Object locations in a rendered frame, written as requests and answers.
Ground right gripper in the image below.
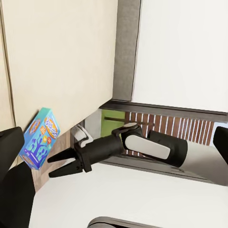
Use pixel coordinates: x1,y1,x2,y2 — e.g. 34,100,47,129
47,137,110,178

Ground board game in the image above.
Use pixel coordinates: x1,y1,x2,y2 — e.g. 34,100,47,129
19,107,61,171

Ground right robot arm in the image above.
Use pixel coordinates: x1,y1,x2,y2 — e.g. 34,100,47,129
47,123,228,187

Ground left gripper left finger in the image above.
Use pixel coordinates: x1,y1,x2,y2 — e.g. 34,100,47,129
0,127,25,183

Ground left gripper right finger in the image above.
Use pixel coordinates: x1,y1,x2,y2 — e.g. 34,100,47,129
213,126,228,165

